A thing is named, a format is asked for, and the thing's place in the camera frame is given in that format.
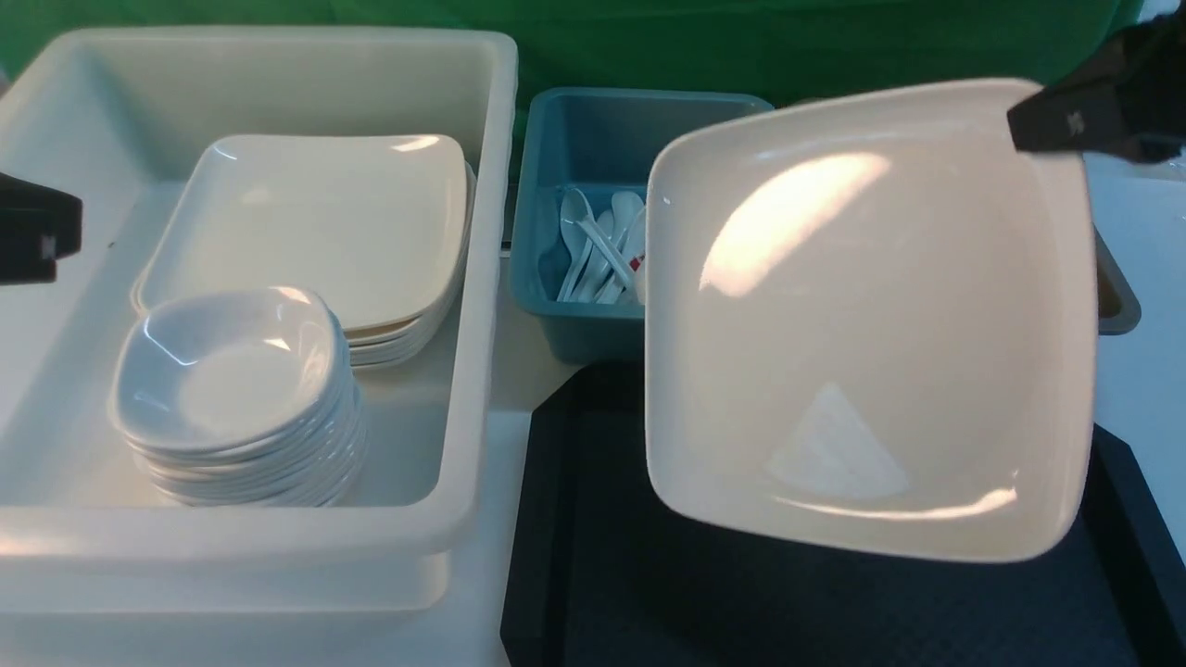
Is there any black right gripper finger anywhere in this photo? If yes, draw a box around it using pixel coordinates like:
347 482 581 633
1007 17 1185 164

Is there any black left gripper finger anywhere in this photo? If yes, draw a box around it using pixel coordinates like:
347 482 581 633
1 174 83 284

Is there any large white square plate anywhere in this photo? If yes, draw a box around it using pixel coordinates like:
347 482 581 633
640 80 1099 564

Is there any large white plastic tub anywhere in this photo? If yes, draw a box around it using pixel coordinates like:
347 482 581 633
4 26 517 615

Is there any brown plastic bin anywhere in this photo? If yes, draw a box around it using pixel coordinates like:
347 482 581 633
1093 231 1142 336

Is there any stack of small white bowls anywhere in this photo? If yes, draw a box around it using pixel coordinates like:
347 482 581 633
107 286 369 508

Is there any stack of white square plates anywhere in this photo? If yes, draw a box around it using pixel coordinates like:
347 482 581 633
130 134 477 369

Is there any green backdrop cloth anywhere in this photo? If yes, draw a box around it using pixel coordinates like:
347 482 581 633
1 1 1142 150

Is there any teal plastic bin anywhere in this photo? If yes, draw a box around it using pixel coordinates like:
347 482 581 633
510 87 772 366

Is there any pile of white spoons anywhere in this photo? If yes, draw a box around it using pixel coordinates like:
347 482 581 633
556 188 648 305

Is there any black serving tray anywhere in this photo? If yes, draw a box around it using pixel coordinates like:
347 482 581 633
500 362 1185 666

